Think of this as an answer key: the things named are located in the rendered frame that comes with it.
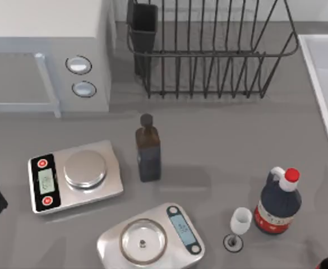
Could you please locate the black cutlery holder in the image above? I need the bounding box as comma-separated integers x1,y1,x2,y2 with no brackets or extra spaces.
126,0,159,76

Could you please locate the brown square glass bottle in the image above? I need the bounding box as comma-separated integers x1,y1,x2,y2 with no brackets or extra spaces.
135,113,162,183

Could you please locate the white wine glass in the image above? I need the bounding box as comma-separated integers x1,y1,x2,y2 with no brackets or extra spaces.
223,207,253,254

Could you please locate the dark wire dish rack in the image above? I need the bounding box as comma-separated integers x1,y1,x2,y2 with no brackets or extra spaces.
126,0,299,100

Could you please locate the dark jug with red cap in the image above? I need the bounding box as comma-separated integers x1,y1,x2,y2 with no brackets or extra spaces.
253,166,303,235

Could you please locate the silver scale with black panel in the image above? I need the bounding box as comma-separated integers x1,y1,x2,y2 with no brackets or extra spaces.
27,140,124,216

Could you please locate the round microwave knob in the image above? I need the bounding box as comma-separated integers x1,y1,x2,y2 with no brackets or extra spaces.
71,80,98,98
65,55,93,76

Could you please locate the pale microwave oven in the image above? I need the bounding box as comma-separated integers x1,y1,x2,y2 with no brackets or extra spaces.
0,0,117,118

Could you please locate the silver scale with glass plate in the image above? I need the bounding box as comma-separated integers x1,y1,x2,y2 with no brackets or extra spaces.
96,202,206,269

